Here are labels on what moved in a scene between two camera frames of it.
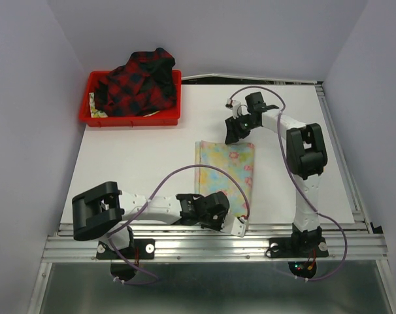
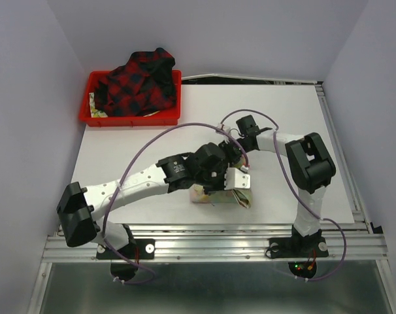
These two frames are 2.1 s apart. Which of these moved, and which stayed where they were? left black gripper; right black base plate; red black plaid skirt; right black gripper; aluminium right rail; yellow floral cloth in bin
Moved: left black gripper; right black gripper
Stayed: right black base plate; red black plaid skirt; aluminium right rail; yellow floral cloth in bin
